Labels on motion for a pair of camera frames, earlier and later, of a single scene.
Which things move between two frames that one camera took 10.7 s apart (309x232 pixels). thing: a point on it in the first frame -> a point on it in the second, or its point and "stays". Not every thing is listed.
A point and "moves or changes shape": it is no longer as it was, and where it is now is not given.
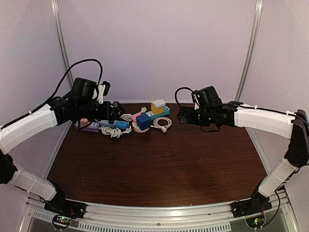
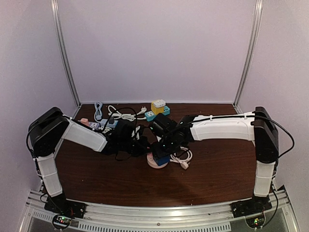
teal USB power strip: (153, 116) stays
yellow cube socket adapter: (156, 110) stays
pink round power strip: (135, 128) moves or changes shape
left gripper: (114, 116) -> (143, 148)
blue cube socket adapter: (144, 122) -> (161, 160)
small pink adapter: (84, 122) stays
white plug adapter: (159, 103) stays
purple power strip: (93, 126) stays
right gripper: (190, 120) -> (158, 151)
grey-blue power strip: (105, 123) stays
